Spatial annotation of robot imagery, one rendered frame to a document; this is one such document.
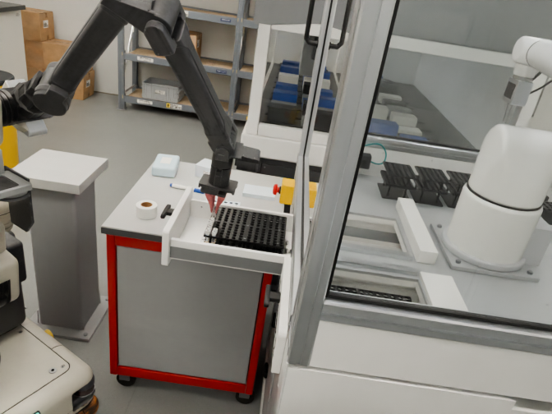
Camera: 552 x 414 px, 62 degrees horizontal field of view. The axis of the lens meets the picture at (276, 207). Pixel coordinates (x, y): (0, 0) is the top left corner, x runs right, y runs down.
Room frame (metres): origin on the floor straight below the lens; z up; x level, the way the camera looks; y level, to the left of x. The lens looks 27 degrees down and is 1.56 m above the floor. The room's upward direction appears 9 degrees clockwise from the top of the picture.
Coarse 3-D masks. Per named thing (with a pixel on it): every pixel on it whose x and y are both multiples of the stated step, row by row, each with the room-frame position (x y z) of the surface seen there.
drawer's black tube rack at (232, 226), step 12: (228, 216) 1.20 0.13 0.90; (240, 216) 1.22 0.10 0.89; (252, 216) 1.22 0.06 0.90; (264, 216) 1.23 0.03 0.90; (276, 216) 1.25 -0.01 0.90; (228, 228) 1.13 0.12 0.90; (240, 228) 1.14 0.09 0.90; (252, 228) 1.16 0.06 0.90; (264, 228) 1.16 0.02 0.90; (276, 228) 1.18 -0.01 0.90; (216, 240) 1.10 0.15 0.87; (228, 240) 1.07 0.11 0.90; (240, 240) 1.13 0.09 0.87; (252, 240) 1.09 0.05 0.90; (264, 240) 1.10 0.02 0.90; (276, 240) 1.12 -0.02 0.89; (276, 252) 1.09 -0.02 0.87
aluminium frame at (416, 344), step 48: (384, 0) 0.61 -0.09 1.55; (384, 48) 0.63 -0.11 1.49; (336, 96) 0.69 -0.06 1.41; (336, 144) 0.61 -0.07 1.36; (336, 192) 0.62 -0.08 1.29; (336, 240) 0.61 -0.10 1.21; (288, 336) 0.66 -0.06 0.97; (336, 336) 0.62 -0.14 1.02; (384, 336) 0.62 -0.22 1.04; (432, 336) 0.62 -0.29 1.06; (480, 336) 0.62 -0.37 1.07; (528, 336) 0.62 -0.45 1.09; (480, 384) 0.62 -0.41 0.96; (528, 384) 0.62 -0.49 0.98
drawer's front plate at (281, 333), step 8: (288, 264) 0.95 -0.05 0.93; (288, 272) 0.92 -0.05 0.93; (288, 280) 0.89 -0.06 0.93; (280, 288) 0.91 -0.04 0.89; (288, 288) 0.86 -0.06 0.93; (288, 296) 0.83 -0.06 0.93; (280, 304) 0.81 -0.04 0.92; (288, 304) 0.80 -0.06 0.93; (280, 312) 0.77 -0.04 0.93; (280, 320) 0.74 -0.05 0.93; (280, 328) 0.72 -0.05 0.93; (280, 336) 0.70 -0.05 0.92; (280, 344) 0.70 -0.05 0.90; (280, 352) 0.70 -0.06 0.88; (272, 360) 0.74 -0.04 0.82; (280, 360) 0.70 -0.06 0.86; (272, 368) 0.71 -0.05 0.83
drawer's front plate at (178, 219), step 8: (184, 192) 1.25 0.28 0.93; (192, 192) 1.30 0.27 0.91; (184, 200) 1.20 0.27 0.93; (176, 208) 1.15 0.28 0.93; (184, 208) 1.19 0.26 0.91; (176, 216) 1.10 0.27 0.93; (184, 216) 1.19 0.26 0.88; (168, 224) 1.05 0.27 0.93; (176, 224) 1.09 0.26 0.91; (184, 224) 1.20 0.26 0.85; (168, 232) 1.02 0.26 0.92; (176, 232) 1.10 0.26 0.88; (168, 240) 1.02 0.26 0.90; (168, 248) 1.02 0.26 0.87; (168, 256) 1.02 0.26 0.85
